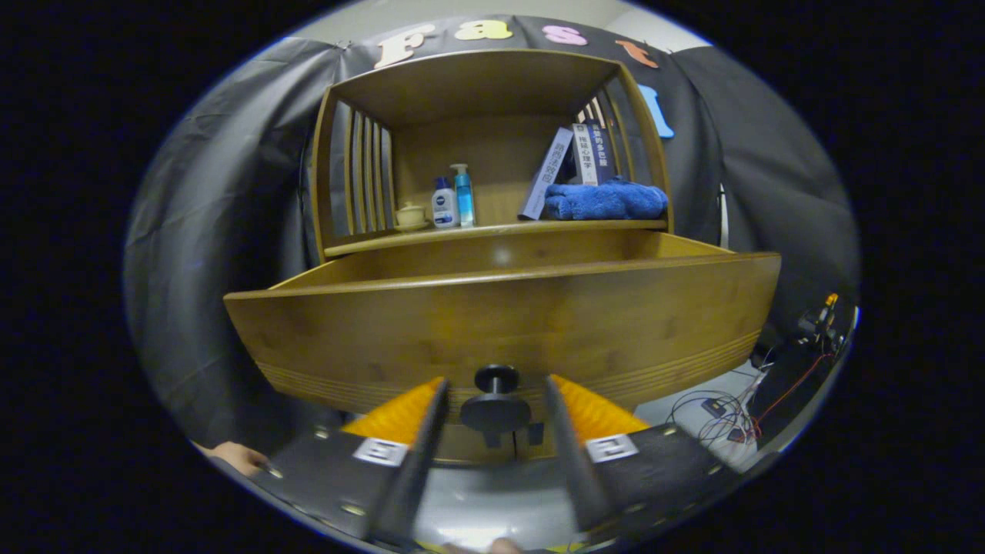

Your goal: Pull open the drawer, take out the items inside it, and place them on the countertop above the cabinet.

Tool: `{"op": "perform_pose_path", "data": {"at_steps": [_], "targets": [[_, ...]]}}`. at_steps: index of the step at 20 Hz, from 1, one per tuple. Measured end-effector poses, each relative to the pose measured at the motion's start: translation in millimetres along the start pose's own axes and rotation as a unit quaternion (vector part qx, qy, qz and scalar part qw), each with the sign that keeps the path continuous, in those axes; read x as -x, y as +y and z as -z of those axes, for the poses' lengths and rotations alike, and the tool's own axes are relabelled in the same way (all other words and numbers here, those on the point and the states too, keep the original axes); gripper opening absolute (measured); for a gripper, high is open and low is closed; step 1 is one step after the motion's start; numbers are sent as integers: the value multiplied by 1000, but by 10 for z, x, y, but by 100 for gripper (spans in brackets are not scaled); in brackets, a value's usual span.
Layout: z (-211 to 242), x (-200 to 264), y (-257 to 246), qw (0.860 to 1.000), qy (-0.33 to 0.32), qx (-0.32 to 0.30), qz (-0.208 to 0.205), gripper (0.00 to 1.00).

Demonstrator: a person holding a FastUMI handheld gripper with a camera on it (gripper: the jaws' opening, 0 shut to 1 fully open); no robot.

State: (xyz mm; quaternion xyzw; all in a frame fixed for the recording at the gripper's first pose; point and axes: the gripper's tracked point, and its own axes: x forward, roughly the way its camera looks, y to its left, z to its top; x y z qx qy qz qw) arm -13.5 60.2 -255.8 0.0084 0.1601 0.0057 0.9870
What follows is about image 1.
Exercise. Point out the wooden drawer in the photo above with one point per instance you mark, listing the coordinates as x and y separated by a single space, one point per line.
500 323

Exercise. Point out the white spine book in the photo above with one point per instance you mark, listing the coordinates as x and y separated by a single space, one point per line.
586 158

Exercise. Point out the wooden cabinet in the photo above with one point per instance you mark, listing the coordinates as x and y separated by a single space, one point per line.
477 85

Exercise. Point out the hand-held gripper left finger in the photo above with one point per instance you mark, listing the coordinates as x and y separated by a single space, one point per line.
419 469

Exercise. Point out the white bottle with blue cap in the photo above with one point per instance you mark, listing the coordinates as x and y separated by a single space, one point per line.
445 208

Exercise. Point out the wooden countertop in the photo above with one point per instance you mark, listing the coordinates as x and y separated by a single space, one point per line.
462 234

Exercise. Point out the blue towel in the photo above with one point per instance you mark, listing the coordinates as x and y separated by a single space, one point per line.
608 201

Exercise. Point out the cream lidded teacup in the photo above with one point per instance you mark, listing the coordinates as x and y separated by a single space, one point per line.
410 217

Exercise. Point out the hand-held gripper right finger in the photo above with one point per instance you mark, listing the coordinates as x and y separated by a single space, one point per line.
565 454

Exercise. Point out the black device with orange part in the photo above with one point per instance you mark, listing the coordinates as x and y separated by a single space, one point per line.
819 323

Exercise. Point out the grey leaning book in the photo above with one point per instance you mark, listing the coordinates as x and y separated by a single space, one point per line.
548 173

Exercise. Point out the wooden cabinet door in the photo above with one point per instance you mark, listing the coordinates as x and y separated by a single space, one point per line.
469 452
522 454

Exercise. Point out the blue pump bottle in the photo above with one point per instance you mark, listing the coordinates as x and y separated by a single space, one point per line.
464 200

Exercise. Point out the dark blue book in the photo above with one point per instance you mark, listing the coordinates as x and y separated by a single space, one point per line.
604 154

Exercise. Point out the black drawer knob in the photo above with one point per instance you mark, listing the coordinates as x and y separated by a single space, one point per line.
496 412

